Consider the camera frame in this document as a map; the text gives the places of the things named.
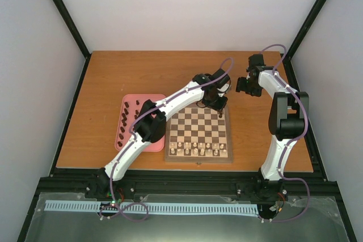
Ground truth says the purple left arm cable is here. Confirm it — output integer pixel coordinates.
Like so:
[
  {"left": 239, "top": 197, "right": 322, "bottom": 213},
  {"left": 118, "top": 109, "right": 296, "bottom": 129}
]
[{"left": 108, "top": 57, "right": 235, "bottom": 222}]

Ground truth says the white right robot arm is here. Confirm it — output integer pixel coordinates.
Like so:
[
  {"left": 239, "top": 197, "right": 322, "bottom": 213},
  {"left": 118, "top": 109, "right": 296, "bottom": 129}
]
[{"left": 236, "top": 54, "right": 309, "bottom": 181}]

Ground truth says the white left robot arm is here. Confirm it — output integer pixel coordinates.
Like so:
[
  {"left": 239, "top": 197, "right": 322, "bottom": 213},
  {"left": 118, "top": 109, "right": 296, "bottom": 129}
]
[{"left": 95, "top": 68, "right": 230, "bottom": 198}]

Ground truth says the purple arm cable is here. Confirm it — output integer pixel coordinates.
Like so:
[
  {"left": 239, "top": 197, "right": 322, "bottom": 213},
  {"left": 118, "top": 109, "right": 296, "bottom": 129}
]
[
  {"left": 259, "top": 44, "right": 311, "bottom": 223},
  {"left": 108, "top": 57, "right": 235, "bottom": 222}
]

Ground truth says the wooden chess board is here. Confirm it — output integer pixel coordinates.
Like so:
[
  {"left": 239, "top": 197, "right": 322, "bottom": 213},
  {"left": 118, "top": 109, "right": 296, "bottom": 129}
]
[{"left": 164, "top": 103, "right": 233, "bottom": 164}]

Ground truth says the grey metal base plate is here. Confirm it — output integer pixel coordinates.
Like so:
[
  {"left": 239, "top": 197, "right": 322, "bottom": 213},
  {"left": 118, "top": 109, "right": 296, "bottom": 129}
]
[{"left": 25, "top": 193, "right": 349, "bottom": 241}]

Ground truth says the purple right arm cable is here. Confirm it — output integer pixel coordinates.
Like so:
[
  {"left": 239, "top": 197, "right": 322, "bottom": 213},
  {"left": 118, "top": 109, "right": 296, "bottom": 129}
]
[{"left": 259, "top": 44, "right": 311, "bottom": 223}]

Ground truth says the pink plastic tray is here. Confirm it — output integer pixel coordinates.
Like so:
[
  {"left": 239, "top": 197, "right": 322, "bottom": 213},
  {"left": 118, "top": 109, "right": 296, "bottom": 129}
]
[{"left": 114, "top": 93, "right": 166, "bottom": 152}]

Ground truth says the light blue cable duct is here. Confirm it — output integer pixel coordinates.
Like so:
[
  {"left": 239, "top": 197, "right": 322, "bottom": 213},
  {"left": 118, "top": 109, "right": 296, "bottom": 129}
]
[{"left": 44, "top": 200, "right": 259, "bottom": 217}]

